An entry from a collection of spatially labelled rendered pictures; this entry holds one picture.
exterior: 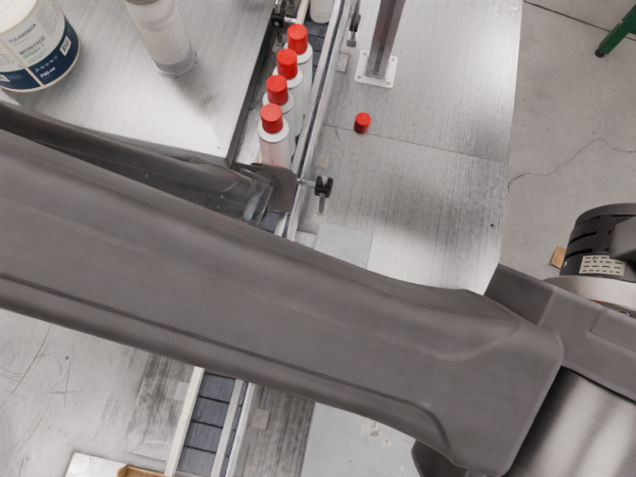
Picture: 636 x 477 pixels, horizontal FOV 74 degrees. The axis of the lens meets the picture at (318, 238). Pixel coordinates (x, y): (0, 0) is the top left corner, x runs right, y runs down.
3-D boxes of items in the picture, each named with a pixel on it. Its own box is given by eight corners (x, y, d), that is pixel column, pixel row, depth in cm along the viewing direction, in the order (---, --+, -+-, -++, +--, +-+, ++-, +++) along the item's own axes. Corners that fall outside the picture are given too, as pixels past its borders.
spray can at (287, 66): (282, 113, 87) (276, 39, 67) (307, 120, 87) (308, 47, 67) (274, 134, 85) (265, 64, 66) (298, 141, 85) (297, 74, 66)
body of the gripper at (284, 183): (237, 160, 69) (223, 168, 62) (298, 172, 69) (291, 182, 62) (233, 198, 71) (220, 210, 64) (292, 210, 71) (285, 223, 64)
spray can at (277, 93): (273, 135, 85) (263, 65, 66) (298, 140, 85) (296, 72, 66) (267, 158, 84) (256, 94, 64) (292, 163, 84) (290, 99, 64)
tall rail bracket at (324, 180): (294, 199, 87) (292, 162, 71) (329, 206, 87) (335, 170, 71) (291, 213, 86) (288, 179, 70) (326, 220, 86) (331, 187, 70)
